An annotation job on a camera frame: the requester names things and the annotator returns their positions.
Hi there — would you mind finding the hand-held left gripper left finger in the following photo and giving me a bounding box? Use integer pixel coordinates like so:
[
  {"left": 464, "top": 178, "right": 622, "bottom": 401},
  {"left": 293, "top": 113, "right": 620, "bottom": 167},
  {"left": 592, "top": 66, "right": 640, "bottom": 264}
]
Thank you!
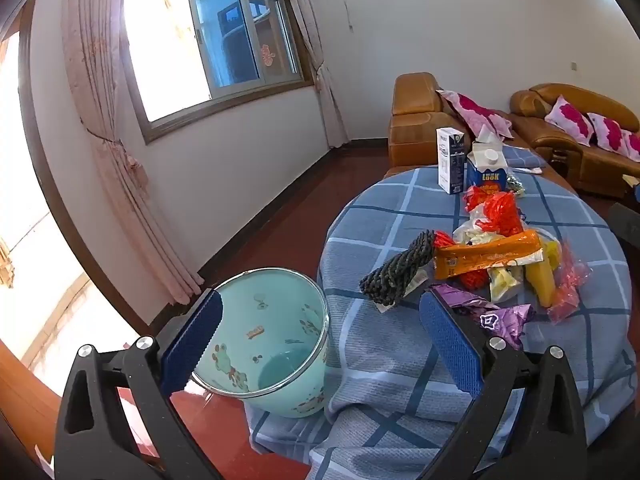
[{"left": 52, "top": 289, "right": 226, "bottom": 480}]

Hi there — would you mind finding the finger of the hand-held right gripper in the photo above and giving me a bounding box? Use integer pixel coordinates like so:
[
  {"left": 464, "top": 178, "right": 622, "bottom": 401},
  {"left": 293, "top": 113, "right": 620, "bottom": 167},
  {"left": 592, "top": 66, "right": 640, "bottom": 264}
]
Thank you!
[{"left": 607, "top": 201, "right": 640, "bottom": 248}]

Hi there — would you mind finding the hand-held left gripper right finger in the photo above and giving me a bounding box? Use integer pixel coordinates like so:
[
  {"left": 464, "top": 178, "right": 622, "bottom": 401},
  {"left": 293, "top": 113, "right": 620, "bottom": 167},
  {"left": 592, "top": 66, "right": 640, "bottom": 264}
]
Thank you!
[{"left": 419, "top": 289, "right": 588, "bottom": 480}]

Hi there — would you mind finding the purple foil wrapper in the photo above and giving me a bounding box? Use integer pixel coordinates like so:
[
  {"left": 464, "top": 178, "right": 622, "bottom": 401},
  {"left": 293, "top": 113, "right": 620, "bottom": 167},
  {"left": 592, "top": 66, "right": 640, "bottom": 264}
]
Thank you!
[{"left": 431, "top": 284, "right": 536, "bottom": 351}]

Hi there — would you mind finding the pale yellow wrapper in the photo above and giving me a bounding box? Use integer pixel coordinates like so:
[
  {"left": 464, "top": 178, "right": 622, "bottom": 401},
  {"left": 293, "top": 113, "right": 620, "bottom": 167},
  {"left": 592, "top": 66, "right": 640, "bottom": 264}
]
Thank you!
[{"left": 487, "top": 265, "right": 526, "bottom": 304}]

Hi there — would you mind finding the pink transparent wrapper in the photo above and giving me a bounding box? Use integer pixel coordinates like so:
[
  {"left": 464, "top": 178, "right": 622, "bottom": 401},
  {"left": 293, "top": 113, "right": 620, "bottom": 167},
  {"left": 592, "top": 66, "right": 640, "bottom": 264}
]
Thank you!
[{"left": 547, "top": 242, "right": 594, "bottom": 323}]

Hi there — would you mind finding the teal cartoon print waste bin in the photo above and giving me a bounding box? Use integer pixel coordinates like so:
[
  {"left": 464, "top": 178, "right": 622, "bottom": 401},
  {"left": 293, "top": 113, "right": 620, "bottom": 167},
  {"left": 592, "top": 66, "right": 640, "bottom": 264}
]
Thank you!
[{"left": 192, "top": 267, "right": 331, "bottom": 418}]

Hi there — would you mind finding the orange snack wrapper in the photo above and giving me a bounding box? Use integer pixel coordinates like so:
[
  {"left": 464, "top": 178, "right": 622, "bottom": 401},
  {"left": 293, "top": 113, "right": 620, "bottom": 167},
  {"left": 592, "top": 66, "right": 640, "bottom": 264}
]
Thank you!
[{"left": 432, "top": 230, "right": 545, "bottom": 281}]

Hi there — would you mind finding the yellow packet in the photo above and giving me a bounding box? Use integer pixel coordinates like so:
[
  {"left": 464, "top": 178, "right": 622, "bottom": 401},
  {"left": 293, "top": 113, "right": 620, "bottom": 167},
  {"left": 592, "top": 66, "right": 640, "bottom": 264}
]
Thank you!
[{"left": 522, "top": 240, "right": 563, "bottom": 309}]

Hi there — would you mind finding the white plastic bag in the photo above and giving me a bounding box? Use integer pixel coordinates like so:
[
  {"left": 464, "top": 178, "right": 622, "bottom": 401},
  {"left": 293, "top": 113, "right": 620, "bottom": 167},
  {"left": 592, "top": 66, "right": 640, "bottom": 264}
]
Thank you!
[{"left": 452, "top": 212, "right": 501, "bottom": 247}]

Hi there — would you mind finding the red mesh net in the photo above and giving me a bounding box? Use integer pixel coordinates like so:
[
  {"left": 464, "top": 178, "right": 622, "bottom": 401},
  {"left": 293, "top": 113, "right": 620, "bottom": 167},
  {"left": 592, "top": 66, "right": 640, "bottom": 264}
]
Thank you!
[{"left": 480, "top": 191, "right": 525, "bottom": 239}]

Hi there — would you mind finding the red snack wrapper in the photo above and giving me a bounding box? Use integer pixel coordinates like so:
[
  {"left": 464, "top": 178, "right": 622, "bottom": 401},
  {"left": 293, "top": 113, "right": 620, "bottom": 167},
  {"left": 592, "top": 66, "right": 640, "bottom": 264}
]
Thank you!
[{"left": 465, "top": 185, "right": 501, "bottom": 213}]

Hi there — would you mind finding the blue plaid tablecloth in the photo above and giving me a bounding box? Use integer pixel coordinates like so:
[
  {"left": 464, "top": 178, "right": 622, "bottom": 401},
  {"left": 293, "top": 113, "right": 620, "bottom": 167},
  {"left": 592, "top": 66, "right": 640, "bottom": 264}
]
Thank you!
[{"left": 245, "top": 165, "right": 638, "bottom": 480}]

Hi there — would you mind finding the brown leather sofa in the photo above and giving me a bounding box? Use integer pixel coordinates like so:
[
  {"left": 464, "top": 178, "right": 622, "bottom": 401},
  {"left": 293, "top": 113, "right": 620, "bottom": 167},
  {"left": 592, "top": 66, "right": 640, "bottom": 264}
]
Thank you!
[{"left": 510, "top": 83, "right": 640, "bottom": 198}]

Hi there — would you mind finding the blue juice carton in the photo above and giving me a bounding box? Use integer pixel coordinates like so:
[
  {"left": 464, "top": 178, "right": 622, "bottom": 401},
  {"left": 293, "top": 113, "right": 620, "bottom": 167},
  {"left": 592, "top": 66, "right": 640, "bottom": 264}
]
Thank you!
[{"left": 466, "top": 141, "right": 507, "bottom": 196}]

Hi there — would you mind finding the white tissue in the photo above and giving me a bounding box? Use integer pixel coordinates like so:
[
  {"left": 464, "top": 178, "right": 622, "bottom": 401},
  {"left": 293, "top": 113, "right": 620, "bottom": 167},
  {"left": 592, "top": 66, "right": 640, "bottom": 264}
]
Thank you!
[{"left": 472, "top": 125, "right": 503, "bottom": 148}]

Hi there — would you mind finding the white milk carton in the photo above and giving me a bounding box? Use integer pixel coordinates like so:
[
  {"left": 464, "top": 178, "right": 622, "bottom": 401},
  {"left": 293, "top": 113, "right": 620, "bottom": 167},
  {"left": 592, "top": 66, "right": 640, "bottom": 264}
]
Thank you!
[{"left": 436, "top": 127, "right": 468, "bottom": 195}]

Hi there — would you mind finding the white paper scrap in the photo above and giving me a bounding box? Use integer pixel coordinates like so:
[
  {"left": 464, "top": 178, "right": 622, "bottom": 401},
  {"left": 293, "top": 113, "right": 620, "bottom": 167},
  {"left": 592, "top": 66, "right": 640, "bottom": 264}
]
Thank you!
[{"left": 35, "top": 445, "right": 55, "bottom": 477}]

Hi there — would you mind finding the brown leather armchair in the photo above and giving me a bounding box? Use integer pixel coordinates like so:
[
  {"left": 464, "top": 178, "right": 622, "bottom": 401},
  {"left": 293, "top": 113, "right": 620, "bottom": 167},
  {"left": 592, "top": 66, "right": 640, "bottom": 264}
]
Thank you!
[{"left": 388, "top": 72, "right": 516, "bottom": 168}]

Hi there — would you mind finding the wide pink curtain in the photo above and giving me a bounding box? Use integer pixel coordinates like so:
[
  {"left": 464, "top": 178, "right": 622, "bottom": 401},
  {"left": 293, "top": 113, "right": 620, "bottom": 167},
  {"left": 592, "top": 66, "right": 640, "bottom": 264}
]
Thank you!
[{"left": 60, "top": 0, "right": 203, "bottom": 306}]

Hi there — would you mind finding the sliding glass window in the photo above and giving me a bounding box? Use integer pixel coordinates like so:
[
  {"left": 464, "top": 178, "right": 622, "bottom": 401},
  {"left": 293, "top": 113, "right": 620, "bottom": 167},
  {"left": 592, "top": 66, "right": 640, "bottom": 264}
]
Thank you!
[{"left": 120, "top": 0, "right": 313, "bottom": 144}]

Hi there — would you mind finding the narrow pink curtain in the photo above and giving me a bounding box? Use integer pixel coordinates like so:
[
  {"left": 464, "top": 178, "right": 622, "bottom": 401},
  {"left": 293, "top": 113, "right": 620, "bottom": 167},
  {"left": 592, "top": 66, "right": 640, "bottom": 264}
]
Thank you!
[{"left": 277, "top": 0, "right": 351, "bottom": 149}]

